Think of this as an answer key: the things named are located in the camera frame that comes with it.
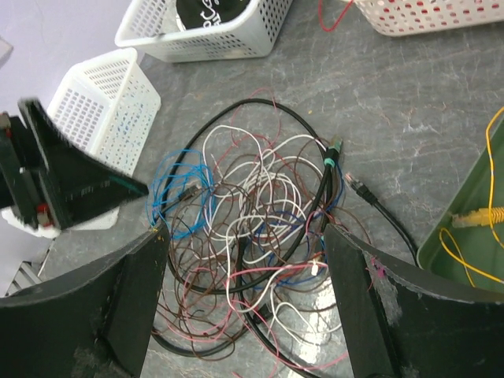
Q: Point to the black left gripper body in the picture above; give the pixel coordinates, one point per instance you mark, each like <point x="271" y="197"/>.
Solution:
<point x="20" y="180"/>

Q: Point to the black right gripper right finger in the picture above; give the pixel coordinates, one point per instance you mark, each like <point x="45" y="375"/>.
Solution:
<point x="402" y="321"/>

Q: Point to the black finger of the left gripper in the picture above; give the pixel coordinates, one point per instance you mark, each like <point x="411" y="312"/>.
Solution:
<point x="76" y="186"/>

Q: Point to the yellow-blurred right gripper left finger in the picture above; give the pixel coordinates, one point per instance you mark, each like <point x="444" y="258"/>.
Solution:
<point x="94" y="321"/>

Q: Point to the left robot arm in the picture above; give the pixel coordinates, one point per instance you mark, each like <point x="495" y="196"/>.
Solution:
<point x="47" y="181"/>

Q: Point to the white rectangular basket left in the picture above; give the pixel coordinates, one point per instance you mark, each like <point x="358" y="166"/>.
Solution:
<point x="106" y="106"/>

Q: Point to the white rectangular basket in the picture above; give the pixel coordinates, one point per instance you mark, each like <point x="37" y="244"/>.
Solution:
<point x="106" y="106"/>
<point x="154" y="28"/>

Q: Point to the green rectangular tray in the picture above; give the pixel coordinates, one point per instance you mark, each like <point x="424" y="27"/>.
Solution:
<point x="466" y="245"/>

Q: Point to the white rectangular basket back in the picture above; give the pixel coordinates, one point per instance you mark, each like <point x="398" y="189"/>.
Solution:
<point x="154" y="28"/>

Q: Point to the black printed t-shirt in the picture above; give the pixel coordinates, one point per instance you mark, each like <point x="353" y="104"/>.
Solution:
<point x="208" y="13"/>

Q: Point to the white oval perforated basket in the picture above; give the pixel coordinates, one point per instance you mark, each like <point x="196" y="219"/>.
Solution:
<point x="396" y="18"/>

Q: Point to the aluminium frame rail left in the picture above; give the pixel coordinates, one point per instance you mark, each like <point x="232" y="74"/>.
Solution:
<point x="22" y="263"/>

